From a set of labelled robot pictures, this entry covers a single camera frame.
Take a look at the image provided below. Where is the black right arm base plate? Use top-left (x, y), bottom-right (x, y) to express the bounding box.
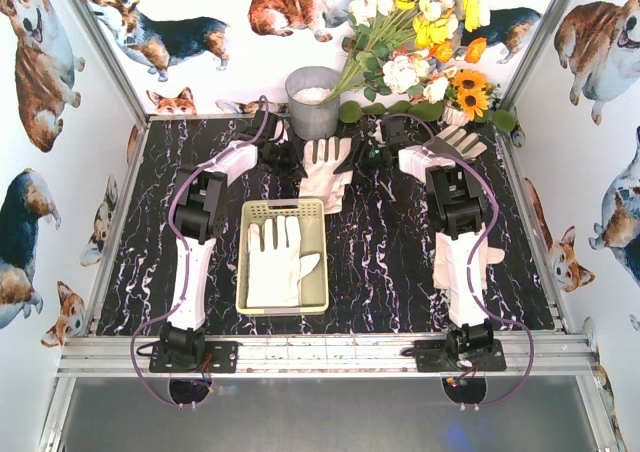
top-left (400, 340), bottom-right (507, 373)

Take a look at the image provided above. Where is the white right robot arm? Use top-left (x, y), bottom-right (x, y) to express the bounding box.
top-left (335, 114), bottom-right (494, 360)

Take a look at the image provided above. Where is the grey metal bucket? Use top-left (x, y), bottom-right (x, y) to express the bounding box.
top-left (285, 66), bottom-right (340, 141)

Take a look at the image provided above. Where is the aluminium front frame rail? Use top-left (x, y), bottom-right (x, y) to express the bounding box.
top-left (56, 331), bottom-right (596, 378)

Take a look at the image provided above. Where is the pale green storage basket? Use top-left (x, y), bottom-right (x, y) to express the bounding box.
top-left (236, 198), bottom-right (329, 317)

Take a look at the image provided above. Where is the white grey work glove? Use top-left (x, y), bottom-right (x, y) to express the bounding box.
top-left (246, 215), bottom-right (321, 308)

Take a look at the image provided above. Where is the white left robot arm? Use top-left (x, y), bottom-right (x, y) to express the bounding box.
top-left (160, 141), bottom-right (321, 363)

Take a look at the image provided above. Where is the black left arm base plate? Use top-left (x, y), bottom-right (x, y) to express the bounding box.
top-left (148, 341), bottom-right (239, 374)

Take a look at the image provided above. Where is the artificial flower bouquet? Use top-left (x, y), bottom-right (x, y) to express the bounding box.
top-left (319, 0), bottom-right (519, 133)

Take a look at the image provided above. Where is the white ribbed flower pot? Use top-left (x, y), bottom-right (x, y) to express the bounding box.
top-left (442, 103), bottom-right (471, 127)

